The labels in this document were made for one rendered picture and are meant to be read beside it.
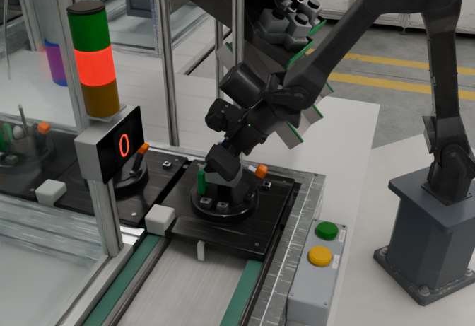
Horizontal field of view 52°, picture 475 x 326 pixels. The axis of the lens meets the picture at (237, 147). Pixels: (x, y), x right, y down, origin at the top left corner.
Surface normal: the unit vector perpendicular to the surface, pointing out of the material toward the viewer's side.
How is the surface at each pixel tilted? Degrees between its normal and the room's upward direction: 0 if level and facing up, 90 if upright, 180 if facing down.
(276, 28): 111
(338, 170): 0
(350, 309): 0
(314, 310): 90
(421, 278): 90
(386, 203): 0
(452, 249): 90
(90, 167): 90
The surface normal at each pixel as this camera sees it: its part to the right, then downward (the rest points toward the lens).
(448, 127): -0.28, 0.05
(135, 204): 0.00, -0.84
